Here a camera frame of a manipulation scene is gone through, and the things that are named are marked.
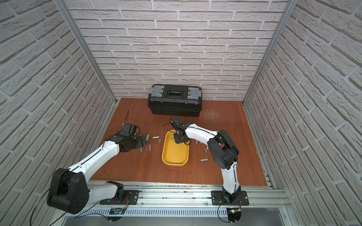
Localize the yellow plastic tray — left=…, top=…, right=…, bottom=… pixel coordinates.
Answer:
left=162, top=130, right=189, bottom=167

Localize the black plastic toolbox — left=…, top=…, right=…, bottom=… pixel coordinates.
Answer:
left=148, top=84, right=202, bottom=117

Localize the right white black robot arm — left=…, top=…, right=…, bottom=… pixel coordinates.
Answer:
left=170, top=117, right=241, bottom=204

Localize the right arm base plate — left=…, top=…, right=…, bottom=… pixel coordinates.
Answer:
left=211, top=190, right=249, bottom=206

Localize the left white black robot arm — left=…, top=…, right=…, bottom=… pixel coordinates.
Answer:
left=47, top=123, right=147, bottom=214

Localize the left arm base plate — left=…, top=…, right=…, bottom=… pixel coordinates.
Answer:
left=99, top=190, right=140, bottom=205

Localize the aluminium rail frame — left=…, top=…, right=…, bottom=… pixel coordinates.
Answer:
left=51, top=181, right=297, bottom=226

